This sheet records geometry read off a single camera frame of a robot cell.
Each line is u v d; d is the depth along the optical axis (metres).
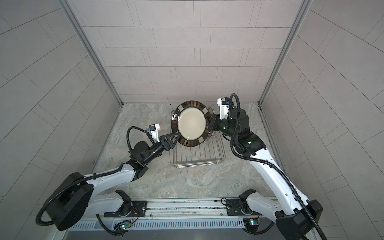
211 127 0.58
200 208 0.73
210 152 0.89
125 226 0.65
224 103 0.58
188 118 0.73
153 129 0.68
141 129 0.68
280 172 0.42
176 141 0.69
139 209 0.71
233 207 0.72
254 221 0.69
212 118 0.65
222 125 0.59
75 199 0.40
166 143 0.66
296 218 0.35
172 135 0.69
